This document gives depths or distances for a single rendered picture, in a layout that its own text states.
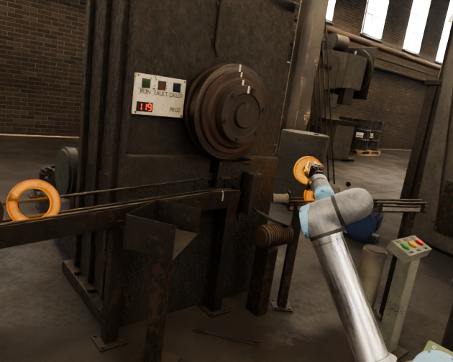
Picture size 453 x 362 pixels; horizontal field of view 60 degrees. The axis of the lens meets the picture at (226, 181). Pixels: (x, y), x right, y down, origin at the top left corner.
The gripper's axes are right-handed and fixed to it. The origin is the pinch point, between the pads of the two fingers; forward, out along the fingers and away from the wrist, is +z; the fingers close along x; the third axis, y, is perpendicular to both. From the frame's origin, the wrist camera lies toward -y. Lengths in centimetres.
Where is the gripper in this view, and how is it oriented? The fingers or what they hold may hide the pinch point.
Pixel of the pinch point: (308, 166)
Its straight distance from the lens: 223.6
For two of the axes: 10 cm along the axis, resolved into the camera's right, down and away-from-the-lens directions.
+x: -9.9, -1.2, -0.8
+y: 1.5, -8.7, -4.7
